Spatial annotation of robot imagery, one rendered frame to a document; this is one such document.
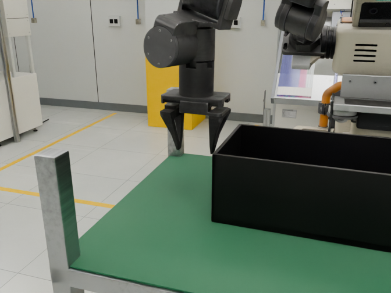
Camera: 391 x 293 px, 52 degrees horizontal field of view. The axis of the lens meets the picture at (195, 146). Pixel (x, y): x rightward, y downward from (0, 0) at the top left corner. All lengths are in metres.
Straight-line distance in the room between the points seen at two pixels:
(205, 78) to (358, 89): 0.57
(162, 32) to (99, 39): 4.67
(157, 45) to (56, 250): 0.30
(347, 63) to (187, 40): 0.63
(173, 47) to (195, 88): 0.10
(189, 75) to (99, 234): 0.28
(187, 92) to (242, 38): 3.96
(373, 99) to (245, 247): 0.67
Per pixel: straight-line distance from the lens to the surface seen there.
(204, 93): 0.64
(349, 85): 1.12
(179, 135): 0.70
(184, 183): 0.75
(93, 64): 5.33
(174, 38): 0.56
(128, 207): 0.68
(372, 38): 1.12
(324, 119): 1.64
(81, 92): 5.50
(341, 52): 1.13
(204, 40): 0.62
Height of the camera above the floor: 1.26
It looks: 19 degrees down
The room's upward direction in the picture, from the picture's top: straight up
